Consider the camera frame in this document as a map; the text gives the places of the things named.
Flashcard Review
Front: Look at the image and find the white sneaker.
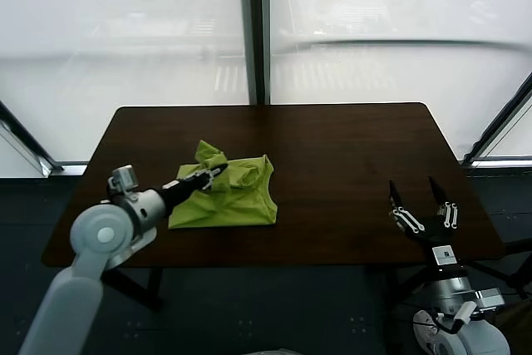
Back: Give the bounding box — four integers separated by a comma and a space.
412, 308, 441, 355

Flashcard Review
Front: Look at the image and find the grey outdoor handrail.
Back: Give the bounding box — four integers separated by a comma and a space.
272, 37, 525, 57

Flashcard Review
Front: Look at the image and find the black table leg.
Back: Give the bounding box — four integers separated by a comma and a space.
101, 267, 163, 313
388, 265, 429, 307

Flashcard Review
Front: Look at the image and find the slanted grey window frame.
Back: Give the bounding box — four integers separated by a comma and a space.
0, 103, 66, 175
461, 78, 532, 167

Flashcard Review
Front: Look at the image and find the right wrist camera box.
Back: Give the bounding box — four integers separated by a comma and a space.
473, 287, 506, 313

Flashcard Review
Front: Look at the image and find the dark vertical window mullion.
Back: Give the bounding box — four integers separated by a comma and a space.
236, 0, 272, 106

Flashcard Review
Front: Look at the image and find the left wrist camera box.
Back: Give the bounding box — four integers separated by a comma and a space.
106, 166, 139, 198

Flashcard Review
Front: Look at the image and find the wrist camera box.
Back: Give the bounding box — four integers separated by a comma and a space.
473, 287, 506, 313
106, 166, 139, 198

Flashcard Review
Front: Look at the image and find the lime green printed t-shirt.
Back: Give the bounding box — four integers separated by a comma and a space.
167, 139, 278, 230

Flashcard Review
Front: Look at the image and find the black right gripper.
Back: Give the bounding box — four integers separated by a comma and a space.
388, 175, 459, 267

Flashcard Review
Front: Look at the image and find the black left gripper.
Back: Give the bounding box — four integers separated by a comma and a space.
162, 165, 229, 206

